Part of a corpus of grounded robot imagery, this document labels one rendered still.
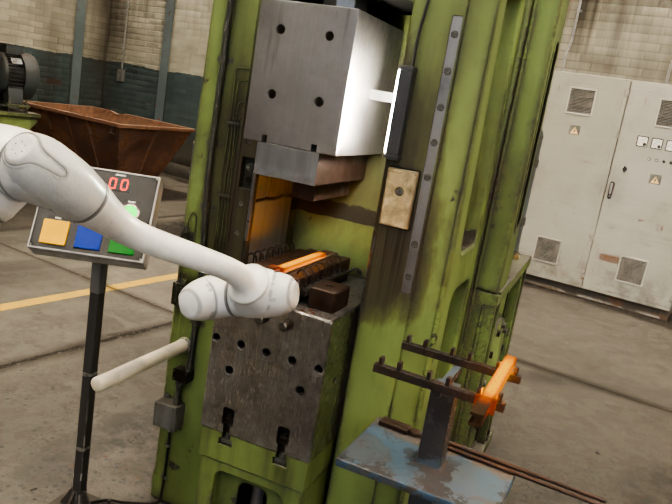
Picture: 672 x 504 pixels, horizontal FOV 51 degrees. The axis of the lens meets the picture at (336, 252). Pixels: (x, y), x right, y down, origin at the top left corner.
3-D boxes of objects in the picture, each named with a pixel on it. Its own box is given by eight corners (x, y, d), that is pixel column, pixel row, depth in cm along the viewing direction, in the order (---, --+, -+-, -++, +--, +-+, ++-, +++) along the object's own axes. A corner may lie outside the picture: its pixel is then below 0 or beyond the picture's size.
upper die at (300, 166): (314, 186, 202) (319, 153, 200) (253, 173, 209) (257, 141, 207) (364, 179, 241) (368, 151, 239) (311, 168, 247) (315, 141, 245)
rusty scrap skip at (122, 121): (112, 201, 781) (119, 124, 763) (8, 168, 874) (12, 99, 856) (189, 197, 883) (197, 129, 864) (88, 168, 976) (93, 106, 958)
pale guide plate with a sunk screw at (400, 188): (406, 230, 206) (417, 172, 202) (378, 223, 209) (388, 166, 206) (409, 229, 208) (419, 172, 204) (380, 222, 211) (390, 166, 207)
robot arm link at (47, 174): (121, 176, 137) (76, 163, 144) (57, 120, 122) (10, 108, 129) (85, 234, 133) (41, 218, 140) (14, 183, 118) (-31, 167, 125)
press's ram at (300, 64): (363, 162, 196) (389, 12, 187) (242, 138, 209) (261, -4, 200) (406, 159, 234) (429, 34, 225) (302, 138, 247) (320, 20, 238)
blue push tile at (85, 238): (98, 250, 209) (104, 226, 211) (72, 246, 208) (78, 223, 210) (100, 252, 210) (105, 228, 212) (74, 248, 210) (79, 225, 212)
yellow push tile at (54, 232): (64, 245, 208) (69, 221, 210) (38, 241, 207) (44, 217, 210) (65, 247, 209) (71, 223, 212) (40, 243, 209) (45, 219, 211)
